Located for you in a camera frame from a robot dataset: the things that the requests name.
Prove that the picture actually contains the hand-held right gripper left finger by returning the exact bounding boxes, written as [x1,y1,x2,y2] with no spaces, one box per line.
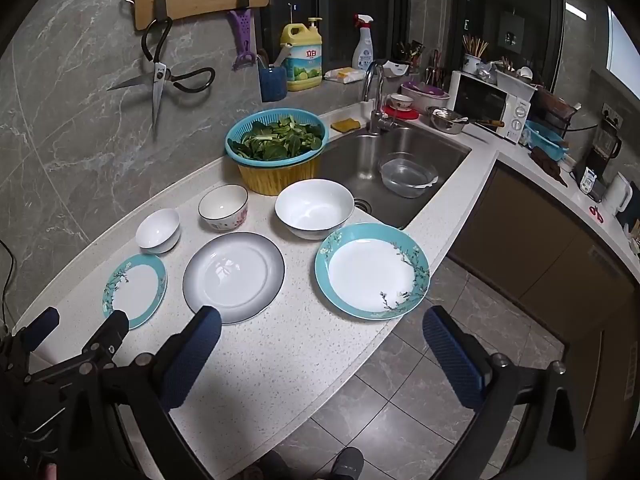
[102,305,223,480]

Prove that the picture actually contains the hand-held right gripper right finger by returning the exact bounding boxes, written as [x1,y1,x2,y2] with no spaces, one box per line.
[422,305,586,480]

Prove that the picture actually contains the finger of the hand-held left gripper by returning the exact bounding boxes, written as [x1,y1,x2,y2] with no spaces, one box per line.
[30,309,130,386]
[12,306,61,354]

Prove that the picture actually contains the small teal floral plate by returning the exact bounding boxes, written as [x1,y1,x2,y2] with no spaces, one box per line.
[102,254,168,331]

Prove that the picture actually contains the grey rimmed white plate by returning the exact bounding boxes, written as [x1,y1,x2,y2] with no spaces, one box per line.
[182,232,286,325]

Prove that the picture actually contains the small white bowl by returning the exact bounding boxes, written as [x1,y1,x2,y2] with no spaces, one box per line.
[135,208,181,255]

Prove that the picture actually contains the large teal floral plate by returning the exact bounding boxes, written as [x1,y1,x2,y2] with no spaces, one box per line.
[314,222,431,321]

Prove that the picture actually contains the floral bowl with dark rim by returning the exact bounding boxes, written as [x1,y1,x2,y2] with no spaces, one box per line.
[198,184,249,233]

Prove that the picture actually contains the large white bowl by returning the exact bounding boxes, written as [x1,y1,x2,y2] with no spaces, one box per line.
[274,179,355,241]

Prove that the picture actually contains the brown base cabinet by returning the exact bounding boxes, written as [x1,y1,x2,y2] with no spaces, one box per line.
[445,160,640,361]

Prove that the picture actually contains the grey slipper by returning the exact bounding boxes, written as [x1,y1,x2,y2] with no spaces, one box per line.
[331,447,365,480]

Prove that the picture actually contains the clear glass bowl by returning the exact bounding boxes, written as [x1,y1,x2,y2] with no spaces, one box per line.
[377,152,440,199]

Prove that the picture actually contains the yellow plastic basin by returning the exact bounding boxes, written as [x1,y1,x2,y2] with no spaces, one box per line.
[236,150,323,197]

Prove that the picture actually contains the blue plastic colander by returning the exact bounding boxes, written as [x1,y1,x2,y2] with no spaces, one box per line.
[225,108,328,167]

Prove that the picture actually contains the brown cloth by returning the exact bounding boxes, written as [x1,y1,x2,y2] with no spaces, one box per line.
[530,146,569,187]

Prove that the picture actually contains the stainless steel sink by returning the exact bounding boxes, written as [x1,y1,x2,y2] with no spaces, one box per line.
[315,125,473,231]

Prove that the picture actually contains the white electric kettle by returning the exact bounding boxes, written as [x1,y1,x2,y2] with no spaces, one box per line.
[602,172,633,218]

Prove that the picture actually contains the green leafy vegetables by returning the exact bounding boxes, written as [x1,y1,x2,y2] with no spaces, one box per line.
[240,115,323,161]

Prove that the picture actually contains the blue plastic basket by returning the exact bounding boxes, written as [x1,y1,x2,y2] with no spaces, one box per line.
[522,120,571,161]

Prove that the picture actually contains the red silicone mat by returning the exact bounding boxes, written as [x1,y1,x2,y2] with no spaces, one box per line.
[382,104,420,121]

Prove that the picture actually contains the chrome faucet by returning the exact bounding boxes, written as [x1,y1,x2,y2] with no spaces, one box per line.
[361,61,401,136]

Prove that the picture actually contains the black blender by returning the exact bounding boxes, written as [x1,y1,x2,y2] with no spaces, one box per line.
[582,115,623,196]

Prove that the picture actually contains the white microwave oven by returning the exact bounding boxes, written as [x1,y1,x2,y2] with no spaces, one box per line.
[447,70,533,145]

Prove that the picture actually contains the purple plastic basin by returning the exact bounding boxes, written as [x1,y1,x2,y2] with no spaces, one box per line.
[401,80,451,103]

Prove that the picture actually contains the blue utensil cup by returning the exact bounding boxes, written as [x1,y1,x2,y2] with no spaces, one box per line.
[258,64,289,103]

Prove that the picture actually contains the chopstick holder with chopsticks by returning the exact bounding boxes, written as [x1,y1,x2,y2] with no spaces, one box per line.
[461,35,488,75]

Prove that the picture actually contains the white wipes packet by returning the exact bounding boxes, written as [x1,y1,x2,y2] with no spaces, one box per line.
[323,66,365,84]

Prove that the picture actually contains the dark cutlery holder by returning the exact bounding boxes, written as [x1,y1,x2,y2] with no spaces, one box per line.
[395,40,427,77]

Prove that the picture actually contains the yellow dish soap bottle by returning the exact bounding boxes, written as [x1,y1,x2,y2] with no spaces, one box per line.
[280,17,324,92]

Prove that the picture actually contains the white spray bottle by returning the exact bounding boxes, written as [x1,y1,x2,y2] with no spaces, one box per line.
[351,13,377,72]

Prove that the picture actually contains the purple peeler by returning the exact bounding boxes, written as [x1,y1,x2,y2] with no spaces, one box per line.
[227,8,257,71]

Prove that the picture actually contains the black handled kitchen scissors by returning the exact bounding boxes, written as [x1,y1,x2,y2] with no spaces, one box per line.
[106,16,216,133]

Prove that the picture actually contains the grey handled knife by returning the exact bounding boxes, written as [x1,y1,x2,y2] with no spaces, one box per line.
[270,42,296,68]

